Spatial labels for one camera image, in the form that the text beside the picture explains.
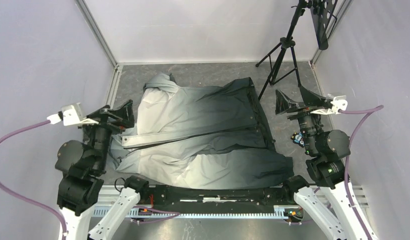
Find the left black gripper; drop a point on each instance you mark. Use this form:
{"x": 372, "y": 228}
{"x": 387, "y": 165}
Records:
{"x": 124, "y": 114}

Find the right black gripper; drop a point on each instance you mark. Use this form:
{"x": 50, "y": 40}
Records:
{"x": 311, "y": 100}

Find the grey black gradient jacket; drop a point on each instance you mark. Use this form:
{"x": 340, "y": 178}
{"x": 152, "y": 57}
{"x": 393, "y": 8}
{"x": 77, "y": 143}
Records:
{"x": 206, "y": 137}

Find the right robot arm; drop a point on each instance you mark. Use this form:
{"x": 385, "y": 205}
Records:
{"x": 327, "y": 166}

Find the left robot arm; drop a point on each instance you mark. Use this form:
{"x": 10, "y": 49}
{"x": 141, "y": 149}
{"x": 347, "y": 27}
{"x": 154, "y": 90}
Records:
{"x": 83, "y": 163}

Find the blue yellow small object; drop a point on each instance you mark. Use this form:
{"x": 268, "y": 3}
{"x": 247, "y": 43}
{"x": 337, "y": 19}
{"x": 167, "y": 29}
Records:
{"x": 297, "y": 138}

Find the black tripod stand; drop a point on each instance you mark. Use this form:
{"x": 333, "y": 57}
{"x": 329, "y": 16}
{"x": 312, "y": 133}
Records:
{"x": 284, "y": 44}

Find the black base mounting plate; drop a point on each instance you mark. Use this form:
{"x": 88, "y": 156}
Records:
{"x": 165, "y": 195}

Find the black perforated panel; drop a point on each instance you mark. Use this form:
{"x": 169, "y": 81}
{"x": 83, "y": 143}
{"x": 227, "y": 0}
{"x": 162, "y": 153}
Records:
{"x": 322, "y": 12}

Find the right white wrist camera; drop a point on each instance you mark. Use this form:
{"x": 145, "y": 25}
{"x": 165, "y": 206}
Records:
{"x": 332, "y": 105}

